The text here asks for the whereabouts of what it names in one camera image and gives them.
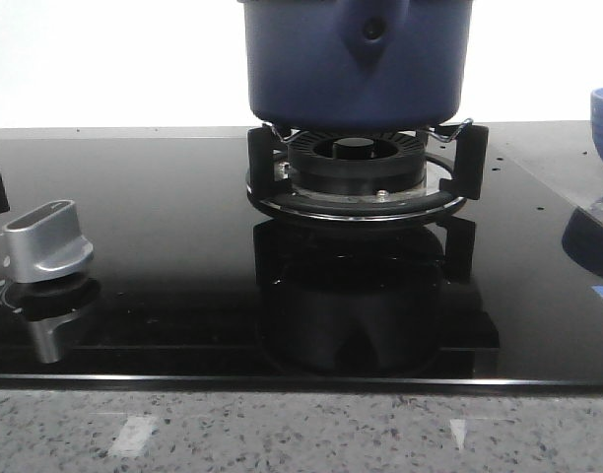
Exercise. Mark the black pot support grate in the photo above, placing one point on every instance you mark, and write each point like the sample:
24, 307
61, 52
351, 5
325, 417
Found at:
455, 158

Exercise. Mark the black gas burner head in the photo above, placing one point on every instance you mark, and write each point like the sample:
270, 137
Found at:
338, 163

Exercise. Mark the silver stove control knob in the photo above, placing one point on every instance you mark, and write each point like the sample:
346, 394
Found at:
47, 243

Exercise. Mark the blue cooking pot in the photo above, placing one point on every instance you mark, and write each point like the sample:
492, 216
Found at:
356, 65

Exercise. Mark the black glass cooktop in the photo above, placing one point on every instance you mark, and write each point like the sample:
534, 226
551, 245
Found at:
191, 288

